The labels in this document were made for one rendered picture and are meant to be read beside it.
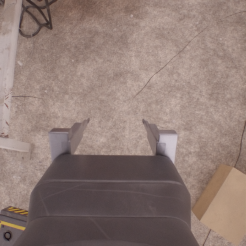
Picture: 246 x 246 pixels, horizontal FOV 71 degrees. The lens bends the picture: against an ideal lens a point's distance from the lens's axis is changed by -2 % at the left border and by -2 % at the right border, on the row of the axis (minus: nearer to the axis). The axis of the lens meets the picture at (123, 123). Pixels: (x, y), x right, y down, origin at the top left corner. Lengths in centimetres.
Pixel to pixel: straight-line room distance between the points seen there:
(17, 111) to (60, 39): 54
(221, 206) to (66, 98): 101
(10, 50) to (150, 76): 77
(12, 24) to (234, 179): 136
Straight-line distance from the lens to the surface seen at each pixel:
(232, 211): 103
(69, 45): 127
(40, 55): 133
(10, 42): 114
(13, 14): 122
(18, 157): 125
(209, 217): 100
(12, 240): 96
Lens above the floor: 102
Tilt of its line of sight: 82 degrees down
